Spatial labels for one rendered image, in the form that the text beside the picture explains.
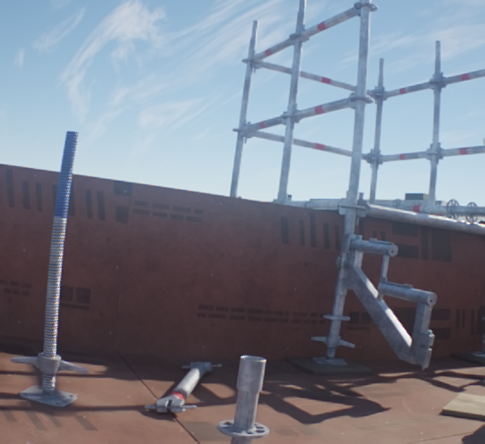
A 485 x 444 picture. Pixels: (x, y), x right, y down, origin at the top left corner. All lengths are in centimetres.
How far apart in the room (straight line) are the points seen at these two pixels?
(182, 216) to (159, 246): 16
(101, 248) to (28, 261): 32
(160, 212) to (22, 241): 61
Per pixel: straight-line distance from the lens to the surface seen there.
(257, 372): 138
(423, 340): 226
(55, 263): 168
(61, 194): 167
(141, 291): 256
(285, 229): 276
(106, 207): 251
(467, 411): 213
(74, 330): 254
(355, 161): 280
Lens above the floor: 53
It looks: 2 degrees up
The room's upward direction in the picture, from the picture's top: 7 degrees clockwise
